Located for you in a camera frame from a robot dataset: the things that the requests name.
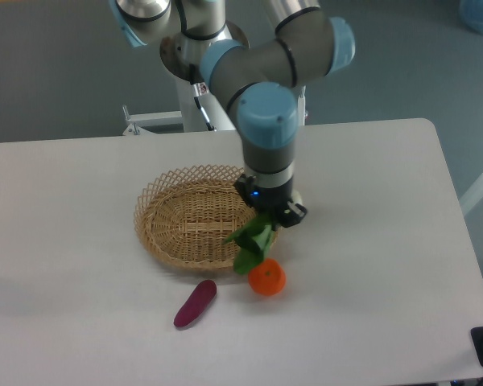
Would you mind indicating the blue plastic bag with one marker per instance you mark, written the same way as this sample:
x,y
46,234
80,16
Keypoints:
x,y
471,14

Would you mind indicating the woven wicker basket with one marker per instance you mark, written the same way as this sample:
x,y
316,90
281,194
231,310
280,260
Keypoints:
x,y
183,217

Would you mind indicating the purple sweet potato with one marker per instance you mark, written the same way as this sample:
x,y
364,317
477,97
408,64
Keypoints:
x,y
196,304

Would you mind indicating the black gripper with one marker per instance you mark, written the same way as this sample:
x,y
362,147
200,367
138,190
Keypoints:
x,y
287,213

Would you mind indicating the orange tangerine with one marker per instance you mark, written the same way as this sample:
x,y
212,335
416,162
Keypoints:
x,y
267,278

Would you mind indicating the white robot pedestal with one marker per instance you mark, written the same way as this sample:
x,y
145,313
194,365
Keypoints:
x,y
193,104

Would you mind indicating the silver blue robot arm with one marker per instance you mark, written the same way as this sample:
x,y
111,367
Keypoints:
x,y
252,85

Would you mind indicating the green bok choy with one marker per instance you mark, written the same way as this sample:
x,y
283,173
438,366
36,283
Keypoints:
x,y
255,238

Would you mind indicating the white table leg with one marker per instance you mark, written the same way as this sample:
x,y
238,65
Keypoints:
x,y
473,195

